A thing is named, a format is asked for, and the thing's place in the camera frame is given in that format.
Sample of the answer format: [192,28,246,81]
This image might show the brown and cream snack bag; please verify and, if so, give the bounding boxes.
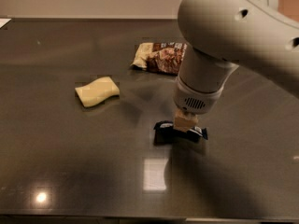
[132,42,187,76]

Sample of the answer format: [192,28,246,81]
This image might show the white gripper with vent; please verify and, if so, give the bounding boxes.
[174,77,223,133]

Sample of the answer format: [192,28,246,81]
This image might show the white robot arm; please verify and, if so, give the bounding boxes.
[174,0,299,132]

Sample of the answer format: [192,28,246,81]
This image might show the yellow wavy sponge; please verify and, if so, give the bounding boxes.
[75,77,120,107]

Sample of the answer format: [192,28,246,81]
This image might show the dark blue rxbar wrapper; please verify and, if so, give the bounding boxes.
[153,120,208,145]

